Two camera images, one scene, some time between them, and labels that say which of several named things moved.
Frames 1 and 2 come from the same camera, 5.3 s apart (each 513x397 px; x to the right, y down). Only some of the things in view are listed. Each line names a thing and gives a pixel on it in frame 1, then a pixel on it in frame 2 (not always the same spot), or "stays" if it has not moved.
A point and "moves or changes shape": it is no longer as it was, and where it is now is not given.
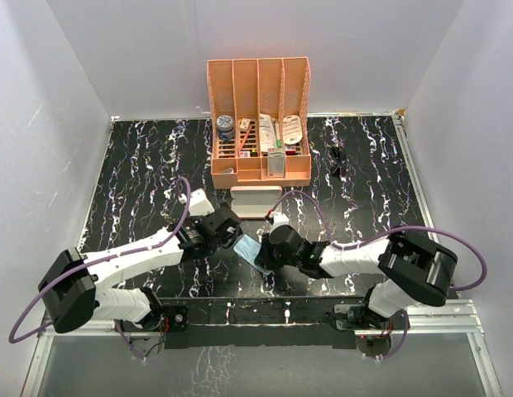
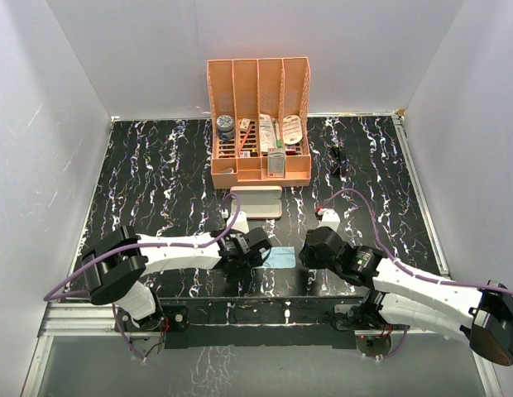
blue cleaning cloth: x=248 y=248 moves or changes shape
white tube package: x=267 y=134 stays
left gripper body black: x=213 y=246 to x=249 y=263
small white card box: x=244 y=124 stays
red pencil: x=241 y=147 stays
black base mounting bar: x=290 y=322 stays
